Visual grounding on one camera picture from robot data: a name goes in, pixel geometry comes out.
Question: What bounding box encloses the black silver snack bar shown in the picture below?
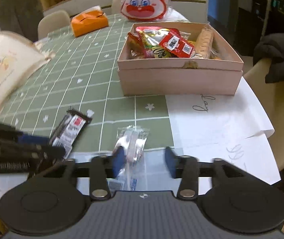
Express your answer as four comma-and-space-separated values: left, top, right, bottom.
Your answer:
49, 107, 94, 159

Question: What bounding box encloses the pink gift box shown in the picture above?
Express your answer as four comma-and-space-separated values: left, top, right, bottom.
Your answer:
118, 22, 244, 96

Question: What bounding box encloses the small red snack packet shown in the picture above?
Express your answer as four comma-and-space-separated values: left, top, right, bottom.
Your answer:
159, 30, 196, 58

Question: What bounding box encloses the long biscuit stick pack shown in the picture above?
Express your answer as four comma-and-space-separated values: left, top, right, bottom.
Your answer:
195, 27, 214, 59

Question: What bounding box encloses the yellow senbei cracker pack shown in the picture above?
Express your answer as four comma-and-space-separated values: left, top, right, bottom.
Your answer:
127, 32, 146, 59

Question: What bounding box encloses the red yellow jerky packet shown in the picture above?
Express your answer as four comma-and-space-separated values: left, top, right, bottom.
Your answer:
135, 26, 175, 58

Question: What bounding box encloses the white paper sheet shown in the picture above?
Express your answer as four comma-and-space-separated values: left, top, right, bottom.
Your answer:
166, 79, 281, 184

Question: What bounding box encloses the cream cartoon tote bag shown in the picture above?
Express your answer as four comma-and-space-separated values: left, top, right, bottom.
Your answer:
0, 31, 55, 112

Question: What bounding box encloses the green grid tablecloth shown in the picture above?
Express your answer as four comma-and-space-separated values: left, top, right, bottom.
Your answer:
0, 14, 180, 153

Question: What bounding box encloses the beige chair right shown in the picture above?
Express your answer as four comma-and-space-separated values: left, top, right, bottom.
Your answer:
244, 58, 284, 170

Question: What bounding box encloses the beige chair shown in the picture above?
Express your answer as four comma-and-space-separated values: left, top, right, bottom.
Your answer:
38, 10, 70, 40
111, 0, 122, 14
244, 58, 284, 170

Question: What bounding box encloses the beige chair far left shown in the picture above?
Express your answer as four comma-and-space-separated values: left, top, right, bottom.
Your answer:
38, 10, 70, 40

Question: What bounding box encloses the orange tissue box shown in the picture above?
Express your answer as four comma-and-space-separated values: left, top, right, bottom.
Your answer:
70, 10, 109, 37

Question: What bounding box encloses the black jacket on chair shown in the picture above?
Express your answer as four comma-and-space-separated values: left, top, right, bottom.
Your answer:
253, 33, 284, 83

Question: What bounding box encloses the beige chair far middle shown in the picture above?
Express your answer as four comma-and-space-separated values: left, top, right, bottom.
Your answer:
111, 0, 122, 14

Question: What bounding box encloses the red rabbit face bag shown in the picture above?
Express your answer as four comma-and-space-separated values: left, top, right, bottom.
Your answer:
120, 0, 170, 22

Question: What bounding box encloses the black fish tank cabinet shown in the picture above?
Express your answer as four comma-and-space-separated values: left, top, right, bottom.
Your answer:
234, 0, 284, 56

